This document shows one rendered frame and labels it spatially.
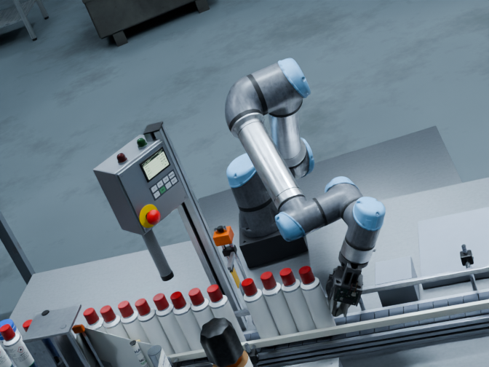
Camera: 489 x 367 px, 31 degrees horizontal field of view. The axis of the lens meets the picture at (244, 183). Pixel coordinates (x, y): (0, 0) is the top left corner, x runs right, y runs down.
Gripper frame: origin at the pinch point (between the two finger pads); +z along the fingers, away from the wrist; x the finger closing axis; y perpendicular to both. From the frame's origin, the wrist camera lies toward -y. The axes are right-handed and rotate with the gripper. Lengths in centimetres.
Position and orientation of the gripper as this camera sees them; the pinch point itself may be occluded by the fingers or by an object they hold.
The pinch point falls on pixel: (335, 310)
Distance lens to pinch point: 232.0
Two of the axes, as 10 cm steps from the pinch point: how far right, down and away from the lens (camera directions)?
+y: -1.3, 5.3, -8.4
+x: 9.7, 2.3, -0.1
